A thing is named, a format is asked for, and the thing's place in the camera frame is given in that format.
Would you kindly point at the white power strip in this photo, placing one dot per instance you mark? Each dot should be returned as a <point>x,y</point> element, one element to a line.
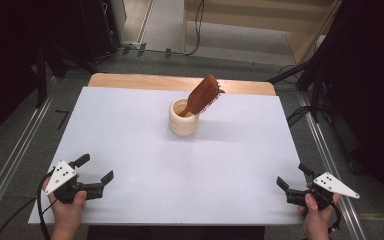
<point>130,44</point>

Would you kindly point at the black metal stand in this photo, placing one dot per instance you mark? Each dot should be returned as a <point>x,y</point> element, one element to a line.
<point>41,76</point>
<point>315,90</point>

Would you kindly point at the brown wooden hairbrush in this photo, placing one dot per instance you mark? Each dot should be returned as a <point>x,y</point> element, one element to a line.
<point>201,95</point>

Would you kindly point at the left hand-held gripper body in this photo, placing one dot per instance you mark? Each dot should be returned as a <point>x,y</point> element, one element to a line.
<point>60,178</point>

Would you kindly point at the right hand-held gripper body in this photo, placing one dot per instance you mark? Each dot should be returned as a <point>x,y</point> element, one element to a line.
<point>335,185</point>

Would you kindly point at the aluminium floor rail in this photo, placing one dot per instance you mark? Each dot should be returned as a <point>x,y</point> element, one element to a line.
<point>16,156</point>
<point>326,160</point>

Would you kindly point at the white table board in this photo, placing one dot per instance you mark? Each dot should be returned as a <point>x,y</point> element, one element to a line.
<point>146,166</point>

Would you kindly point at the person's dark clothing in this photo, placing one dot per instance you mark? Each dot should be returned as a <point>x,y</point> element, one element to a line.
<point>180,233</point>

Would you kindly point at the cream ribbed cup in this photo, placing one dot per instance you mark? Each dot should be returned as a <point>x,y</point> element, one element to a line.
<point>183,126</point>

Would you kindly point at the light wooden shelf unit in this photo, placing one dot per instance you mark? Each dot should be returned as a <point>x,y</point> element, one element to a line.
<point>233,20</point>

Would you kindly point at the black curtain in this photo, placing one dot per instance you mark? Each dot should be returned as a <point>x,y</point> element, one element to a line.
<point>10,50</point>
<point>373,83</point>

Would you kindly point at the person's left hand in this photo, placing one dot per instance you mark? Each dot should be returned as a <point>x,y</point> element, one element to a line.
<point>66,215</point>

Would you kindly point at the black cabinet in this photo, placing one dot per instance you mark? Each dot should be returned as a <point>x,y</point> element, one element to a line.
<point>100,26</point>

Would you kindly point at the person's right hand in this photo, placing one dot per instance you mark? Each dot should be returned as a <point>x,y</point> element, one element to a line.
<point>316,221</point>

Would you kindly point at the light wooden table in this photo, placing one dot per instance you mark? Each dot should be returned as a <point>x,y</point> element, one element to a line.
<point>130,81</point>

